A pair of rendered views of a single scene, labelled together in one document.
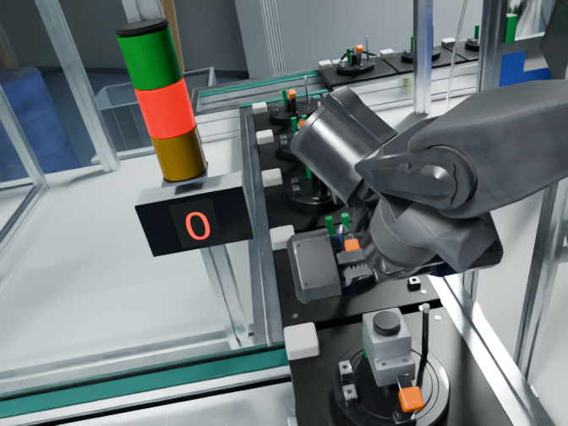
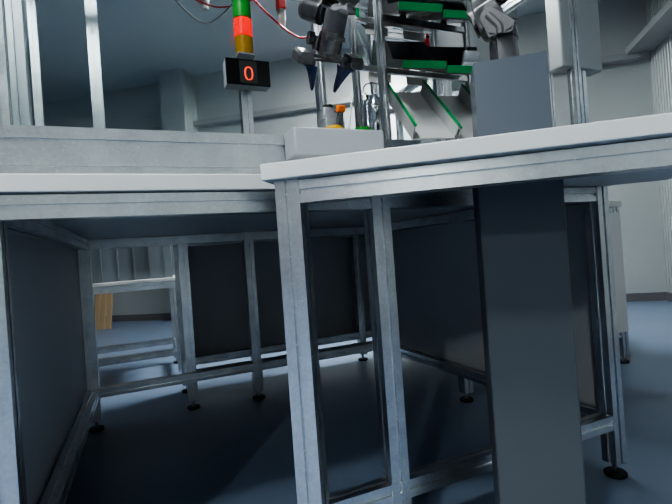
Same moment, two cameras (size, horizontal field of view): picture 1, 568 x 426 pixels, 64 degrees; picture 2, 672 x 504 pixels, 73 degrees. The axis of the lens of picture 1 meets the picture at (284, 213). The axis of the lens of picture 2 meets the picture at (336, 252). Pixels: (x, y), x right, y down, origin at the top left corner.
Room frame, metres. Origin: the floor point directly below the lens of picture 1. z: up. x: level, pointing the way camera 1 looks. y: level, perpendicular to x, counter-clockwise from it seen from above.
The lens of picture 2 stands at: (-0.78, 0.39, 0.70)
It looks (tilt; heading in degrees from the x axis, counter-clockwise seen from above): 0 degrees down; 337
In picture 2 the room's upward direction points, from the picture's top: 4 degrees counter-clockwise
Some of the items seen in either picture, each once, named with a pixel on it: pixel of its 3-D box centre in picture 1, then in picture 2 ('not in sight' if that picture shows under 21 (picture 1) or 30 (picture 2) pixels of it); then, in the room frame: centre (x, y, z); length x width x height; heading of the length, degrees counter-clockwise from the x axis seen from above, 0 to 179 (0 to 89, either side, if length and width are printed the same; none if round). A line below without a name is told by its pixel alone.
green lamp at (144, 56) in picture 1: (151, 57); (241, 11); (0.47, 0.10, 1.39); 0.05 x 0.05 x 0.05
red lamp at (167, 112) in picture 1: (166, 106); (242, 29); (0.47, 0.10, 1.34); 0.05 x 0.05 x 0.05
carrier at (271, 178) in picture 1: (318, 176); not in sight; (0.85, -0.09, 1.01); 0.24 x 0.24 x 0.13; 1
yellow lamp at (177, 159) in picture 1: (179, 150); (244, 47); (0.47, 0.10, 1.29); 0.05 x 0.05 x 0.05
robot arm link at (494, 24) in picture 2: not in sight; (499, 28); (-0.04, -0.34, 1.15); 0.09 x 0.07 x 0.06; 130
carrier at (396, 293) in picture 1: (343, 243); not in sight; (0.61, -0.09, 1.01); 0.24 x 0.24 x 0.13; 1
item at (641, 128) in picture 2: not in sight; (509, 173); (0.00, -0.37, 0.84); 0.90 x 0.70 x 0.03; 53
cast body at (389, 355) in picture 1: (385, 335); (327, 119); (0.36, -0.09, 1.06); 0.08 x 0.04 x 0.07; 1
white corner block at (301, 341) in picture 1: (302, 344); not in sight; (0.45, 0.01, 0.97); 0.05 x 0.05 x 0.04; 1
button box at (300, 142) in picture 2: not in sight; (335, 145); (0.13, -0.01, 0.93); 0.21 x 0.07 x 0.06; 91
